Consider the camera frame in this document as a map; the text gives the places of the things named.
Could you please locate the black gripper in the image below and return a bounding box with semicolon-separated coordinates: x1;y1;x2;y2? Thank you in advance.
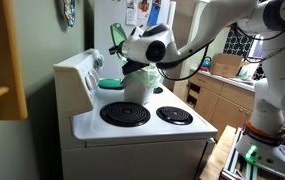
108;44;125;57

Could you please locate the small white bin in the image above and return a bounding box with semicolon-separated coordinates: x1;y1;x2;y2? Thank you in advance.
123;78;155;106

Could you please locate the white stove knob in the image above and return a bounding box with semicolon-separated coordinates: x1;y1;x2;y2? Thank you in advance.
90;68;101;83
94;56;102;70
98;53;106;66
85;73;98;91

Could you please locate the white refrigerator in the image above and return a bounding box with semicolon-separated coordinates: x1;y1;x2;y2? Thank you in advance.
93;0;178;82

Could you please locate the white paper note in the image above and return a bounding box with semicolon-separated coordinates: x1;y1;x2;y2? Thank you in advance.
125;0;138;27

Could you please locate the small picture magnet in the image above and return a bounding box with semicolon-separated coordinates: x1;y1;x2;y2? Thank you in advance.
138;0;152;19

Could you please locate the blue card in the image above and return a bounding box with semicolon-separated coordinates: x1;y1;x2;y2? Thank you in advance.
147;0;164;27

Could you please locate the small black coil burner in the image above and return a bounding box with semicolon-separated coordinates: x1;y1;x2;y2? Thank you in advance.
155;106;194;126

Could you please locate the blue kettle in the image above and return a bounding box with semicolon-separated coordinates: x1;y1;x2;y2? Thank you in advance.
201;56;213;70

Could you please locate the white electric stove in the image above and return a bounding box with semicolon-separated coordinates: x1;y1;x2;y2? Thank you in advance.
52;48;219;180

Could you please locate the cardboard box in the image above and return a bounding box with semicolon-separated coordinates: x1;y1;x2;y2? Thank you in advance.
209;52;244;79

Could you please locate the wooden kitchen cabinet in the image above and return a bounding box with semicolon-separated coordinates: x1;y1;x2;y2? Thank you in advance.
185;68;260;142

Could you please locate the black white patterned curtain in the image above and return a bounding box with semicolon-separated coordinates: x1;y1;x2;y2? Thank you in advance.
222;23;267;81

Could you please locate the wooden butcher block board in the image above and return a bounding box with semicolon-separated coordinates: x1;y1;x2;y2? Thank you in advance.
199;124;238;180

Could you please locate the grey wrist adapter mount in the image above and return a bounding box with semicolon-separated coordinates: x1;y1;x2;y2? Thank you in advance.
121;39;131;63

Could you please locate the colourful decorative wall plate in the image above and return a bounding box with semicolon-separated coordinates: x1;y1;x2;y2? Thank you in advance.
63;0;77;28

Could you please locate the white fridge freezer handle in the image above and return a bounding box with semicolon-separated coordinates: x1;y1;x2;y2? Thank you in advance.
166;0;178;30

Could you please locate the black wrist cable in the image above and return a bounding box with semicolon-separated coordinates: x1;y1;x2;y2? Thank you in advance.
156;41;213;82

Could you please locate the wooden wall shelf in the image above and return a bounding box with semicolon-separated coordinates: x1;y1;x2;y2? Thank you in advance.
0;0;29;134

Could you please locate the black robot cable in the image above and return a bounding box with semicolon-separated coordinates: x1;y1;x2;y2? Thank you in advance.
230;23;285;65

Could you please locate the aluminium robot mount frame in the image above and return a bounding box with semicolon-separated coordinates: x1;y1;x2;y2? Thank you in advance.
220;126;285;180

